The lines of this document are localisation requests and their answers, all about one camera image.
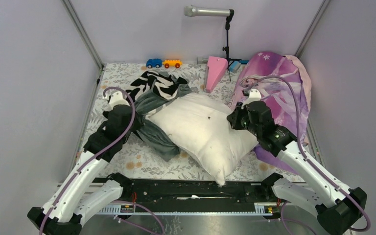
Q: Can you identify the grey plush pillowcase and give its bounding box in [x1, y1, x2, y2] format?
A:
[126, 70, 192, 162]

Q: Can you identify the white pillow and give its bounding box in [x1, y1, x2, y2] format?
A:
[147, 93, 258, 186]

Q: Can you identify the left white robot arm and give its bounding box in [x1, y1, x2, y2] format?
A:
[27, 104, 136, 235]

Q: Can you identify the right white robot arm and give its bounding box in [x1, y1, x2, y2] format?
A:
[227, 101, 371, 235]

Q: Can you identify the purple princess print blanket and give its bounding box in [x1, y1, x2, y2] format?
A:
[228, 51, 312, 176]

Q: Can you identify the floral table cloth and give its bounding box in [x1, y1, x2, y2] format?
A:
[77, 63, 303, 183]

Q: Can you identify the light blue small box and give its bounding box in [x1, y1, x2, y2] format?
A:
[229, 61, 241, 73]

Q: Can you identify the pink wedge block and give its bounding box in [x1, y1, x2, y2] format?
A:
[204, 56, 228, 93]

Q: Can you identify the blue toy car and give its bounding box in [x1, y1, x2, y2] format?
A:
[145, 58, 163, 69]

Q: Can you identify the orange toy car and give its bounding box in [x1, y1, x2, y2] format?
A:
[163, 59, 183, 69]

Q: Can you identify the black microphone stand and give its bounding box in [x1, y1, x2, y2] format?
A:
[222, 9, 235, 81]

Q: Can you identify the silver microphone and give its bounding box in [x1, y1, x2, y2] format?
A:
[184, 5, 234, 17]

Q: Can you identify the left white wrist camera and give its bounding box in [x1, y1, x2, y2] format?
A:
[104, 91, 130, 109]

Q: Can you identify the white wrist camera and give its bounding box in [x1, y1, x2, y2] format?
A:
[104, 91, 130, 109]
[241, 89, 262, 109]

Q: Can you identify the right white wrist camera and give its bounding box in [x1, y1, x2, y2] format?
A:
[241, 89, 262, 109]

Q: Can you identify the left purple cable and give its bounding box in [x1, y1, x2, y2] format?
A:
[38, 87, 166, 235]

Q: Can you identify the purple cable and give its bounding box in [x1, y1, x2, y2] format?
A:
[38, 87, 166, 235]
[242, 75, 372, 235]

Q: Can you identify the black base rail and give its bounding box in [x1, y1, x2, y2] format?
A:
[101, 179, 285, 216]

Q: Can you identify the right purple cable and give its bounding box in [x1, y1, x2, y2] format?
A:
[242, 75, 372, 235]

